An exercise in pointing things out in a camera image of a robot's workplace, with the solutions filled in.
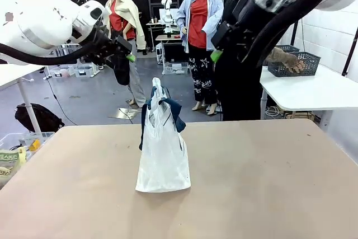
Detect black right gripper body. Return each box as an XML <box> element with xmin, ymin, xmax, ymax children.
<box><xmin>223</xmin><ymin>23</ymin><xmax>255</xmax><ymax>63</ymax></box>

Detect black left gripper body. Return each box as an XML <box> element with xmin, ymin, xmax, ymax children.
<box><xmin>83</xmin><ymin>25</ymin><xmax>126</xmax><ymax>67</ymax></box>

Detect dark grey plastic basket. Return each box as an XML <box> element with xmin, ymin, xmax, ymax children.
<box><xmin>275</xmin><ymin>44</ymin><xmax>301</xmax><ymax>54</ymax></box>
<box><xmin>267</xmin><ymin>51</ymin><xmax>322</xmax><ymax>78</ymax></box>

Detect white plastic shopping bag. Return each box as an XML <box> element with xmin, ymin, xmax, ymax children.
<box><xmin>135</xmin><ymin>77</ymin><xmax>192</xmax><ymax>194</ymax></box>

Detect person's left forearm camouflage sleeve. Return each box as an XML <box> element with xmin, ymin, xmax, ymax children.
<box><xmin>265</xmin><ymin>47</ymin><xmax>298</xmax><ymax>68</ymax></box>

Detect person's left hand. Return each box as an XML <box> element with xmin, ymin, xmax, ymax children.
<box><xmin>285</xmin><ymin>58</ymin><xmax>307</xmax><ymax>74</ymax></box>

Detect dark handbag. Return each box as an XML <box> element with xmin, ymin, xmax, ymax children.
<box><xmin>112</xmin><ymin>54</ymin><xmax>131</xmax><ymax>86</ymax></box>

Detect clear storage box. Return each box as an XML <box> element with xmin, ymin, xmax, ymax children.
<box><xmin>162</xmin><ymin>62</ymin><xmax>190</xmax><ymax>76</ymax></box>
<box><xmin>74</xmin><ymin>65</ymin><xmax>101</xmax><ymax>78</ymax></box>
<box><xmin>49</xmin><ymin>65</ymin><xmax>75</xmax><ymax>78</ymax></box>

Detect white computer tower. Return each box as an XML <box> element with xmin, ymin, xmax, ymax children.
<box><xmin>155</xmin><ymin>43</ymin><xmax>164</xmax><ymax>65</ymax></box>

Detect mannequin with red shirt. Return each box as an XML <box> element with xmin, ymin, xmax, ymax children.
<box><xmin>176</xmin><ymin>0</ymin><xmax>225</xmax><ymax>116</ymax></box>

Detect mannequin in yellow jacket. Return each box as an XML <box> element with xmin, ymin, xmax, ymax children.
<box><xmin>102</xmin><ymin>0</ymin><xmax>148</xmax><ymax>109</ymax></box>

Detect black monitor box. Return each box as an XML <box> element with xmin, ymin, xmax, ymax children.
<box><xmin>163</xmin><ymin>43</ymin><xmax>189</xmax><ymax>63</ymax></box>

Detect background workbench table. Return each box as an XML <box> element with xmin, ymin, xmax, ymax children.
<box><xmin>146</xmin><ymin>21</ymin><xmax>184</xmax><ymax>52</ymax></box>

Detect person's black-clothed body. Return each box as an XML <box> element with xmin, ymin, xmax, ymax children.
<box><xmin>214</xmin><ymin>0</ymin><xmax>270</xmax><ymax>122</ymax></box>

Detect white side table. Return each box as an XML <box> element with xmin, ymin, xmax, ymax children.
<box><xmin>259</xmin><ymin>64</ymin><xmax>358</xmax><ymax>128</ymax></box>

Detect white desk with leg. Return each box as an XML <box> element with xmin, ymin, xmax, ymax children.
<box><xmin>0</xmin><ymin>63</ymin><xmax>47</xmax><ymax>134</ymax></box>

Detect black backpack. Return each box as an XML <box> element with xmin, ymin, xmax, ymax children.
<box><xmin>14</xmin><ymin>102</ymin><xmax>65</xmax><ymax>134</ymax></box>

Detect black light stand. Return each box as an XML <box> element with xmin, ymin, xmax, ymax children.
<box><xmin>341</xmin><ymin>25</ymin><xmax>358</xmax><ymax>77</ymax></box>

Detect clear plastic bin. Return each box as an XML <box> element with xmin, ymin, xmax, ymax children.
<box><xmin>0</xmin><ymin>131</ymin><xmax>56</xmax><ymax>157</ymax></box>

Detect green printed food package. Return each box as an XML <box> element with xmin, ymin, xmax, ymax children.
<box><xmin>0</xmin><ymin>148</ymin><xmax>28</xmax><ymax>188</ymax></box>

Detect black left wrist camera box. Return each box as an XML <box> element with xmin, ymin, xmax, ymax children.
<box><xmin>115</xmin><ymin>35</ymin><xmax>133</xmax><ymax>53</ymax></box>

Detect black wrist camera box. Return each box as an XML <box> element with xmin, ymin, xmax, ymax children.
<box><xmin>210</xmin><ymin>21</ymin><xmax>230</xmax><ymax>51</ymax></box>
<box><xmin>115</xmin><ymin>35</ymin><xmax>133</xmax><ymax>53</ymax></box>

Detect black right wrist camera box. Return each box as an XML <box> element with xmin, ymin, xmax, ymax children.
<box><xmin>210</xmin><ymin>21</ymin><xmax>230</xmax><ymax>51</ymax></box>

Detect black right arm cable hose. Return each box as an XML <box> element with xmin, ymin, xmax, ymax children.
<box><xmin>240</xmin><ymin>0</ymin><xmax>354</xmax><ymax>68</ymax></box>

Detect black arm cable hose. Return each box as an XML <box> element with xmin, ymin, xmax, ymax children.
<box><xmin>0</xmin><ymin>41</ymin><xmax>112</xmax><ymax>67</ymax></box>
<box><xmin>240</xmin><ymin>0</ymin><xmax>354</xmax><ymax>68</ymax></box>

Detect metal mannequin base plate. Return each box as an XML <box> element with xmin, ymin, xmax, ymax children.
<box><xmin>107</xmin><ymin>106</ymin><xmax>141</xmax><ymax>121</ymax></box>

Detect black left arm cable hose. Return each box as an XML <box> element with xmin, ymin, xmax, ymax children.
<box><xmin>0</xmin><ymin>41</ymin><xmax>112</xmax><ymax>67</ymax></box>

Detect black floor cable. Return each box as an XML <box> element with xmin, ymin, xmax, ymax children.
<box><xmin>43</xmin><ymin>76</ymin><xmax>78</xmax><ymax>126</ymax></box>

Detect white cables under table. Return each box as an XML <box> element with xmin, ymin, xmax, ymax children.
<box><xmin>264</xmin><ymin>106</ymin><xmax>285</xmax><ymax>119</ymax></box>

